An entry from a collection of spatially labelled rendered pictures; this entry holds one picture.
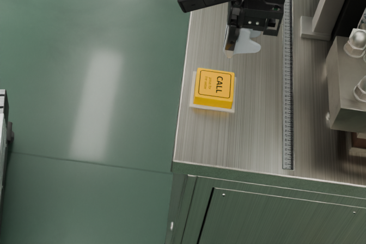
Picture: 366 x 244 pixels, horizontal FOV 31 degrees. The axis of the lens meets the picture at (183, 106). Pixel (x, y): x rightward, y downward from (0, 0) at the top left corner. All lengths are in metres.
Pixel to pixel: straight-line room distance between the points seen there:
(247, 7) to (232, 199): 0.38
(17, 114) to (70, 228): 0.46
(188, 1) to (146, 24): 1.54
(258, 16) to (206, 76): 0.23
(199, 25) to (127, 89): 1.05
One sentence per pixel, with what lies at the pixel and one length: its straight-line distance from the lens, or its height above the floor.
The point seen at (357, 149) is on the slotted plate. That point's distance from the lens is 1.22.
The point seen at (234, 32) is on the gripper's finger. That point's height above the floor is 1.11.
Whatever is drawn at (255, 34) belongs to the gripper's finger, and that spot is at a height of 1.05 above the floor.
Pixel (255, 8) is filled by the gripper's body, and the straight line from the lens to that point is 1.02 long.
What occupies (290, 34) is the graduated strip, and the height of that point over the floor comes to 0.90.
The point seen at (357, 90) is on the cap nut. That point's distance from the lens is 1.11.
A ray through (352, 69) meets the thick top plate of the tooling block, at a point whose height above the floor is 1.03.
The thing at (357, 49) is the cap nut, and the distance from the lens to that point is 1.17.
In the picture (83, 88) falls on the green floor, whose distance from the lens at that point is 2.36.
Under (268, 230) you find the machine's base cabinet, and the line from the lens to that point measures 1.34.
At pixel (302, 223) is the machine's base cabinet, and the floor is 0.74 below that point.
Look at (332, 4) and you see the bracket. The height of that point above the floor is 0.99.
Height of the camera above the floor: 1.86
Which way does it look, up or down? 53 degrees down
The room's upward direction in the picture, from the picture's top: 10 degrees clockwise
